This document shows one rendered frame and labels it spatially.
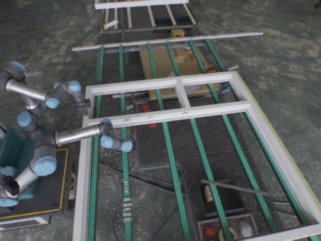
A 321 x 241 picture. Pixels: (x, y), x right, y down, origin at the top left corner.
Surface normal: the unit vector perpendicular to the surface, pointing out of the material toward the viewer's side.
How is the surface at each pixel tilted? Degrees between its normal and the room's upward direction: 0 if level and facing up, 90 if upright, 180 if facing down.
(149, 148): 0
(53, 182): 0
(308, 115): 0
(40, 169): 86
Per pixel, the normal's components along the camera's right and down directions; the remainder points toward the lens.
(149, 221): 0.00, -0.65
